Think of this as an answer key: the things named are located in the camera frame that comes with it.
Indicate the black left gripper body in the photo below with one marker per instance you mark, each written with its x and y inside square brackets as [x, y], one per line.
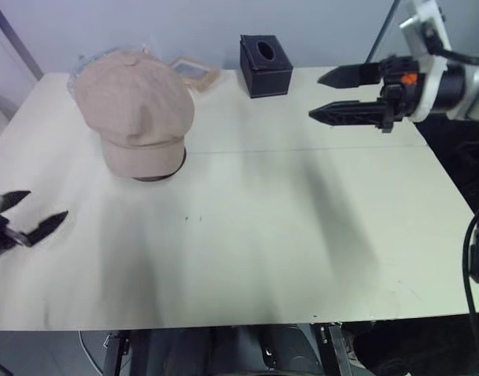
[4, 235]

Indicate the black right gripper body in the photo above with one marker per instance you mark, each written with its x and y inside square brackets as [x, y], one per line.
[400, 92]

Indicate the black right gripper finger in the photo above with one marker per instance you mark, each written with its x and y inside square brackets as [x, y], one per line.
[349, 113]
[351, 76]

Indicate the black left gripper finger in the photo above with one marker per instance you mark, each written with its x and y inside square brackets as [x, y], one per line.
[45, 229]
[13, 198]

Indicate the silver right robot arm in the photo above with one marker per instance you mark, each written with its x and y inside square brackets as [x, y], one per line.
[476, 92]

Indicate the beige newsboy cap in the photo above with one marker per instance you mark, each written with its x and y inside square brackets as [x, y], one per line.
[135, 100]

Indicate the dark slanted metal pole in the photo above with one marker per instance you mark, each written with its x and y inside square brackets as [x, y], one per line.
[382, 31]

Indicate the black tissue box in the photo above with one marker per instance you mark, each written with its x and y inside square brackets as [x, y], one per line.
[269, 76]

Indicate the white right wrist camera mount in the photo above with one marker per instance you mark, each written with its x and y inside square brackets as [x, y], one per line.
[431, 86]

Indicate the black table leg bracket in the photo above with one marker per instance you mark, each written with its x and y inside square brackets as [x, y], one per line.
[116, 352]
[337, 348]

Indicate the grey door frame post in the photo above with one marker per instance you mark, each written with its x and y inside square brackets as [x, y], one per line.
[16, 37]

